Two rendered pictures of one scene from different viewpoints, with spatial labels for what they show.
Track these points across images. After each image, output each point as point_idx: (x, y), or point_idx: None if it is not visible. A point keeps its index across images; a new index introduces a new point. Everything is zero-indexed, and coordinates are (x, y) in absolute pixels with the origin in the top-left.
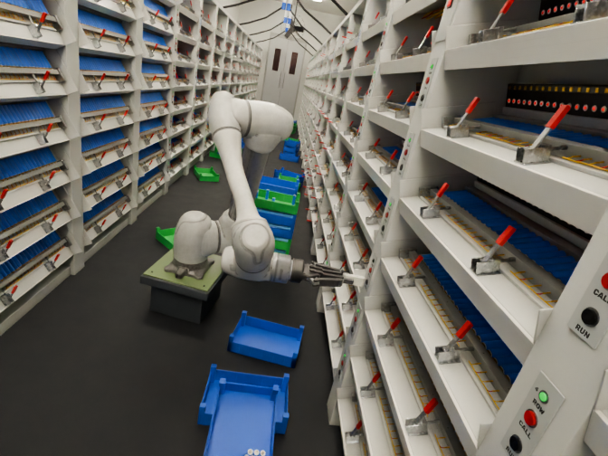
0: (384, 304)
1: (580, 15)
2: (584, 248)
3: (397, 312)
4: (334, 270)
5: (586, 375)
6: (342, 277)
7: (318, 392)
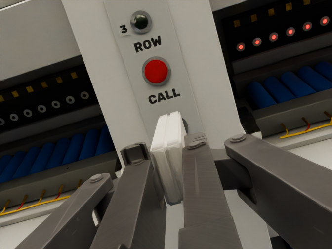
0: (255, 126)
1: None
2: None
3: (289, 103)
4: (120, 188)
5: None
6: (205, 143)
7: None
